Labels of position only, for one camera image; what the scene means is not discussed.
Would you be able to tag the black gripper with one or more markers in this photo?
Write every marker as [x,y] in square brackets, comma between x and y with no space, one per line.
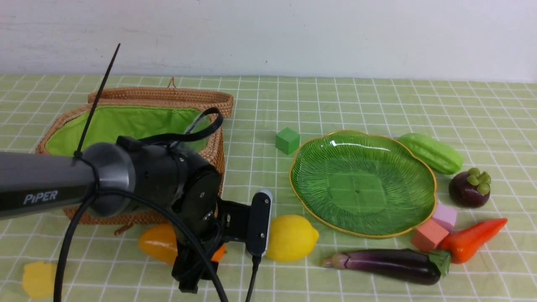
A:
[212,221]

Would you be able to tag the orange carrot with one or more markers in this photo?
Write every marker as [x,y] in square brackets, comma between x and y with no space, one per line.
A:
[463,245]

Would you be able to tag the purple eggplant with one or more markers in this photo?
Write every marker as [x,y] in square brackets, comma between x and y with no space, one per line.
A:
[400,264]

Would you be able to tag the lilac foam cube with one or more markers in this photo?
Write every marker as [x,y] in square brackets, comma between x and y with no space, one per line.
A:
[445,216]

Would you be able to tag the pink foam cube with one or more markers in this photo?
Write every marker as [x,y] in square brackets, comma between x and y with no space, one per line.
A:
[429,236]

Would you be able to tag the yellow foam block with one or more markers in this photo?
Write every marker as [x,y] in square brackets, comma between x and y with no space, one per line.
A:
[39,279]

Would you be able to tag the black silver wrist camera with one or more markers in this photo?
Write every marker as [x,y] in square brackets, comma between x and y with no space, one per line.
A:
[258,228]

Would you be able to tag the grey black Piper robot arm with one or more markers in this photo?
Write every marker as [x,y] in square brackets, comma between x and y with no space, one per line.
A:
[130,176]

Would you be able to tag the green leaf-shaped glass plate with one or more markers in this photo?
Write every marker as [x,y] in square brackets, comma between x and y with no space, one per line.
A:
[364,185]

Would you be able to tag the green foam cube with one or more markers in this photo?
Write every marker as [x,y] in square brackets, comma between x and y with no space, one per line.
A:
[287,141]

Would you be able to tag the yellow lemon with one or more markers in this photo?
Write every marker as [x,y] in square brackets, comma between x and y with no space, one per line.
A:
[291,238]

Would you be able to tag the black zip tie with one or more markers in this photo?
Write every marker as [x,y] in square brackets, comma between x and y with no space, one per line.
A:
[78,152]

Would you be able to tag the orange yellow mango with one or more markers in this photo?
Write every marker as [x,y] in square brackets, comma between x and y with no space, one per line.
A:
[159,242]

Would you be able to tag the dark purple mangosteen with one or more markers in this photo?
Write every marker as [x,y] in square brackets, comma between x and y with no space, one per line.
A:
[470,189]

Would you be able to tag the woven wicker basket green lining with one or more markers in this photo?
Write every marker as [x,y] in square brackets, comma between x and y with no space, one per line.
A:
[109,122]

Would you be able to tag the green ridged gourd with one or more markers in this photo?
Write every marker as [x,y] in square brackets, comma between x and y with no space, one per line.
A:
[437,155]

